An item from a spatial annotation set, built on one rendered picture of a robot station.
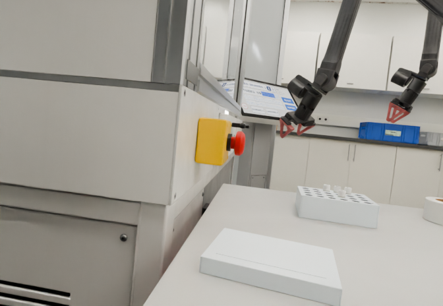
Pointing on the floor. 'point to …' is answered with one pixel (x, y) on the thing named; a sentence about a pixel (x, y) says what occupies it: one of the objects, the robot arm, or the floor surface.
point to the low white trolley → (175, 276)
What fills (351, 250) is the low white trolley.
